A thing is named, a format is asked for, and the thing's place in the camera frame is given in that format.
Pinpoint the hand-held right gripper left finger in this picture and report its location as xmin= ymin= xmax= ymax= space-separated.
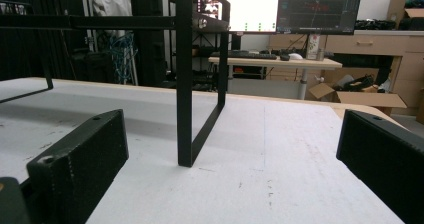
xmin=20 ymin=108 xmax=130 ymax=224

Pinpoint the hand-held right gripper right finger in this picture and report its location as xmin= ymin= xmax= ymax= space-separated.
xmin=335 ymin=109 xmax=424 ymax=224

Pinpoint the open cardboard box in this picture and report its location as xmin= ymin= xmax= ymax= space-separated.
xmin=307 ymin=74 xmax=408 ymax=116

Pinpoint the wooden drawer cabinet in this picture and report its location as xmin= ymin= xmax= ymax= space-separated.
xmin=268 ymin=29 xmax=424 ymax=116

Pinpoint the black curtain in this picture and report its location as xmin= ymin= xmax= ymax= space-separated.
xmin=0 ymin=0 xmax=88 ymax=82

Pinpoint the white patterned can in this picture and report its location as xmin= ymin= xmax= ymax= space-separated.
xmin=305 ymin=33 xmax=321 ymax=61

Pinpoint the black metal rack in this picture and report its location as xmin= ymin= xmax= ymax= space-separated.
xmin=0 ymin=0 xmax=232 ymax=168

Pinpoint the light wooden desk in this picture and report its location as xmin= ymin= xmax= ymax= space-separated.
xmin=208 ymin=55 xmax=343 ymax=101

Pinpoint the black suitcase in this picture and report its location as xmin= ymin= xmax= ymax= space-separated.
xmin=129 ymin=0 xmax=167 ymax=87

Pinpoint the cardboard box on cabinet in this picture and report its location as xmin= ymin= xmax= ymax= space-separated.
xmin=386 ymin=0 xmax=424 ymax=31

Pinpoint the dark-screen monitor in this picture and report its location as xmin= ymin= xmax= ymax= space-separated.
xmin=275 ymin=0 xmax=364 ymax=36

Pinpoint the white plastic bag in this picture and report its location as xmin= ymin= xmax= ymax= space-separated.
xmin=92 ymin=0 xmax=133 ymax=18

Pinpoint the black keyboard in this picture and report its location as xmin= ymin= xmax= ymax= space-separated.
xmin=210 ymin=50 xmax=278 ymax=61

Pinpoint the white-screen monitor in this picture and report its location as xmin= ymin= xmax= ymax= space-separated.
xmin=196 ymin=0 xmax=281 ymax=34

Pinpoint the blue cable bundle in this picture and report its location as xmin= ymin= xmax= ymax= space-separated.
xmin=107 ymin=32 xmax=138 ymax=85

